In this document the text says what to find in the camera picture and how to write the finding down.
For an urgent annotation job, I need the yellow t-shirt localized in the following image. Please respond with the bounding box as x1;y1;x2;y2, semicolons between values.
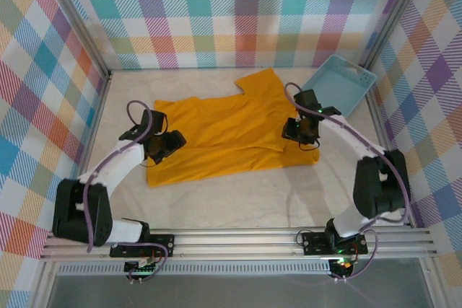
146;68;321;188

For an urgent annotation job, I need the light blue plastic bin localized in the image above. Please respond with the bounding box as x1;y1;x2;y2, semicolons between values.
301;54;378;118

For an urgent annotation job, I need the left controller board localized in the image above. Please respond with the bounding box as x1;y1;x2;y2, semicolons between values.
124;260;160;275

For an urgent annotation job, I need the controller board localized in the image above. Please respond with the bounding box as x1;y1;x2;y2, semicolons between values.
124;260;160;275
330;257;357;275

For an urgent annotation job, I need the grey metal panel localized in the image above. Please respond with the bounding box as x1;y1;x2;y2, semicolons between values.
46;275;434;308

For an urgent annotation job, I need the right controller board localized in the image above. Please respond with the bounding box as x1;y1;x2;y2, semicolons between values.
330;257;357;275

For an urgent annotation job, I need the aluminium side rail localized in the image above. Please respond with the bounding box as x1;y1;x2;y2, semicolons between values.
364;66;452;308
30;71;113;308

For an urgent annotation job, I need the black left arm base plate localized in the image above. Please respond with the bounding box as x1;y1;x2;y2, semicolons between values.
109;234;176;258

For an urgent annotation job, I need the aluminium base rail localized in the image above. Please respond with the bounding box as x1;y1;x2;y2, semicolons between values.
39;227;438;263

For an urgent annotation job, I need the aluminium frame post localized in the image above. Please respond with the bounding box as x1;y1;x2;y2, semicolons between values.
43;0;111;82
362;0;432;69

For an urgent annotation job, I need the slotted grey cable duct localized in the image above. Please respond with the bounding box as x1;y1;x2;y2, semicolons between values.
57;263;332;276

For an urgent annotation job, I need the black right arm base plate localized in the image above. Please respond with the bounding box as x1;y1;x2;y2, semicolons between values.
301;231;369;257

